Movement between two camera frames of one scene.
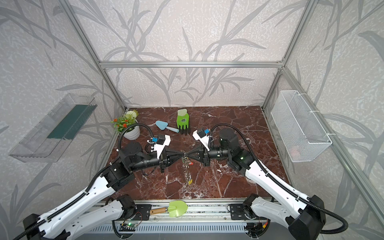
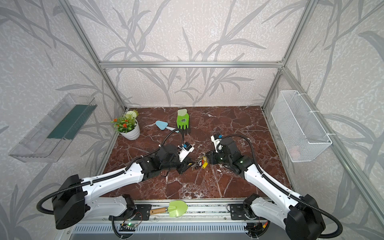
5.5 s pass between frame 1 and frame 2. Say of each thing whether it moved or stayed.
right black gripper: moved
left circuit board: stayed
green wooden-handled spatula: stayed
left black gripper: moved
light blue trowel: stayed
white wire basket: stayed
